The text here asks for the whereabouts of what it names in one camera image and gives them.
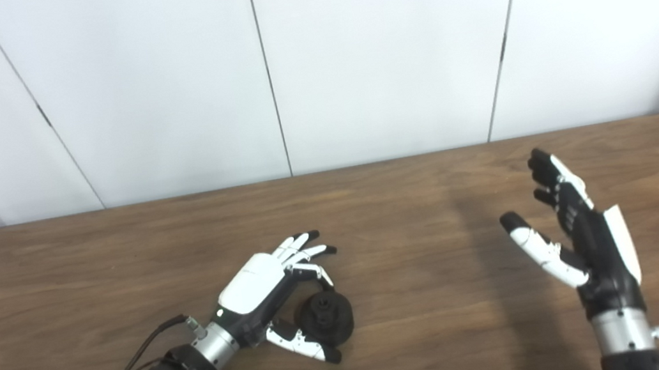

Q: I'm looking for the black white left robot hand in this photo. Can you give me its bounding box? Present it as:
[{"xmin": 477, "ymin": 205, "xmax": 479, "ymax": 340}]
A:
[{"xmin": 204, "ymin": 228, "xmax": 353, "ymax": 370}]

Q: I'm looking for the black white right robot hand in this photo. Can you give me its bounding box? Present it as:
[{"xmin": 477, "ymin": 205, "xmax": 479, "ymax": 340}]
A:
[{"xmin": 490, "ymin": 135, "xmax": 648, "ymax": 330}]

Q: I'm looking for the round black part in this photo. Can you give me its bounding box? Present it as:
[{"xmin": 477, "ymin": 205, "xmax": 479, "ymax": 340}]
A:
[{"xmin": 289, "ymin": 288, "xmax": 358, "ymax": 351}]

